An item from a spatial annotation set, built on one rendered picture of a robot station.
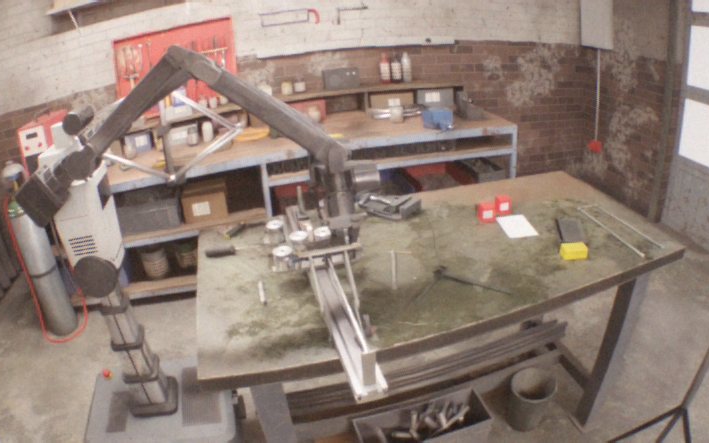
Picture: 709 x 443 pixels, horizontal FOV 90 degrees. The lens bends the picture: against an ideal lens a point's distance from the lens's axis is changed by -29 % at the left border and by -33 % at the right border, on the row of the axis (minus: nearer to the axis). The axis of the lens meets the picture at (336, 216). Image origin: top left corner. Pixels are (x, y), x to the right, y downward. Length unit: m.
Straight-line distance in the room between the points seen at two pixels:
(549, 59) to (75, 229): 3.78
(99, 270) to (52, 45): 2.32
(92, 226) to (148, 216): 1.40
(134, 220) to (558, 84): 3.54
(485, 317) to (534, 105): 3.19
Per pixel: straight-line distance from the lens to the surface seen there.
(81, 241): 1.46
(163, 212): 2.77
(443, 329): 1.09
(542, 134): 4.29
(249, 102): 1.10
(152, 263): 2.97
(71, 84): 3.49
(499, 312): 1.15
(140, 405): 1.89
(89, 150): 1.17
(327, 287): 1.20
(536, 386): 2.03
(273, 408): 1.19
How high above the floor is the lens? 1.56
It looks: 25 degrees down
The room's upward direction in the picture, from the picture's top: 5 degrees counter-clockwise
